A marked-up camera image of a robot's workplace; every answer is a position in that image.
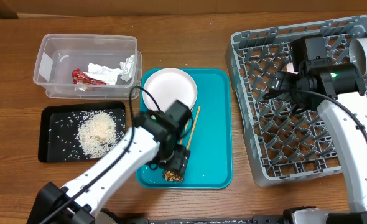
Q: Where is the pink bowl with rice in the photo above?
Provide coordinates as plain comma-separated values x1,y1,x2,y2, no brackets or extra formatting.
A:
286,62,298,74

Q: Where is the brown food scrap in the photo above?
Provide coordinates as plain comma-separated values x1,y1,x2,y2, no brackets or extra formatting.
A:
162,170,184,182

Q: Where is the white napkin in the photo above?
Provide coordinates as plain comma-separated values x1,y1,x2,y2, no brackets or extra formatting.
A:
83,55,136,85

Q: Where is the red snack wrapper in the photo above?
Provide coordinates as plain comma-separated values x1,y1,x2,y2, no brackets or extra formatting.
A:
72,69,106,85

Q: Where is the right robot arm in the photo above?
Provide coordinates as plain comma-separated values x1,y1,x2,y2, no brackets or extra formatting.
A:
263,35,367,223

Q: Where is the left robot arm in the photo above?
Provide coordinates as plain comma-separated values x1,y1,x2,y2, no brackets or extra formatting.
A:
27,100,193,223

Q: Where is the grey dishwasher rack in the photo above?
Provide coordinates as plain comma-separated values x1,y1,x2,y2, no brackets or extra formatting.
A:
226,15,367,187

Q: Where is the teal serving tray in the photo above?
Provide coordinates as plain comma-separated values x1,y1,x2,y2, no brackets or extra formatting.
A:
136,68,233,189

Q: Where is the left wooden chopstick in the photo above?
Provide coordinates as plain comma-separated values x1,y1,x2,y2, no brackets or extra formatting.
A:
179,108,193,144

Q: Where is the wooden chopstick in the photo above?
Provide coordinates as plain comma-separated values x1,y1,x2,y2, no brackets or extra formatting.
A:
187,106,201,150
179,108,193,144

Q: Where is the right wooden chopstick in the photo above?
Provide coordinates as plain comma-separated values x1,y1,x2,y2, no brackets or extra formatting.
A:
187,106,201,150

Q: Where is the large white plate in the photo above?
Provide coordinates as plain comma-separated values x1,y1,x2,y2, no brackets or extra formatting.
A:
143,68,198,112

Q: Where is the pile of rice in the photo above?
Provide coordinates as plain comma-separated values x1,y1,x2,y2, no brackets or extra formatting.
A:
76,112,117,159

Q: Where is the black tray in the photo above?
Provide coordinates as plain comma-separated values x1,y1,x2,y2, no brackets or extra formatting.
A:
38,101,126,162

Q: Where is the clear plastic bin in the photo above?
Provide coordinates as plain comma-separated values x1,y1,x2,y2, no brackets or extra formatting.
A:
33,34,142,100

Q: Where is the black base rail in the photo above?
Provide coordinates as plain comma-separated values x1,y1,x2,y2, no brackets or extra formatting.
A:
108,216,287,224

